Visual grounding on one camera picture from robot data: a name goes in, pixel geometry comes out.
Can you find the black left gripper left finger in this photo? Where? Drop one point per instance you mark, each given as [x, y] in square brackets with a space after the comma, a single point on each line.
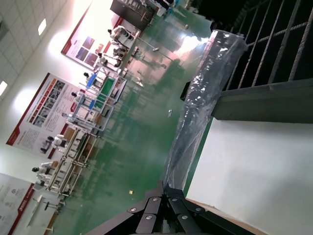
[146, 215]

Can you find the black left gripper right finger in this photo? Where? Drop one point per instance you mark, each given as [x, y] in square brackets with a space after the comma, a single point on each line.
[183, 215]

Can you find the grey antistatic bag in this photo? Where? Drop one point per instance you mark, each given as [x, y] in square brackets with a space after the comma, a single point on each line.
[207, 80]

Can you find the black slotted container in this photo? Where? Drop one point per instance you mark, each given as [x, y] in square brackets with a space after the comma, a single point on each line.
[256, 100]

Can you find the black stool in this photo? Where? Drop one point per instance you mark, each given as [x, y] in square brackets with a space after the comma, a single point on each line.
[52, 205]

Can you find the small white desk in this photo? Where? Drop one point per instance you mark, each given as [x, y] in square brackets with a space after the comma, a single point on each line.
[36, 205]

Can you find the white shelf rack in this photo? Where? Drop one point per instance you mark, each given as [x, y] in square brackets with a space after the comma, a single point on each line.
[90, 115]

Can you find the shelf rack with green panel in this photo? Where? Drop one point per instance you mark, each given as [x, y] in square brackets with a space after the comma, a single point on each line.
[107, 88]

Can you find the white table with robots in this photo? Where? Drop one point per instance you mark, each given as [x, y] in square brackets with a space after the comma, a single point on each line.
[155, 49]

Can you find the ceiling light panel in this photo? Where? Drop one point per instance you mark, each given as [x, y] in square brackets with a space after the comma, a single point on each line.
[3, 88]
[42, 26]

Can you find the dark brown cabinet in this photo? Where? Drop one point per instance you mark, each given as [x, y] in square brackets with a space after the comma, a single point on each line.
[127, 12]

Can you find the white frame workbench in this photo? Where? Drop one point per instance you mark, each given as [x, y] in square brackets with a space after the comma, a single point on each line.
[66, 176]
[78, 147]

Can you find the wall poster with icons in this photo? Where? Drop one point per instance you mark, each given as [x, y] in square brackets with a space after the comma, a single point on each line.
[12, 200]

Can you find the wall poster with photo row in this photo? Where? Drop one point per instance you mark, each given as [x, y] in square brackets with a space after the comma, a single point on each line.
[41, 112]

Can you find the wall poster with red photos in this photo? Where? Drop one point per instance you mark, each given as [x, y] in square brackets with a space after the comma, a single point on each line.
[83, 49]

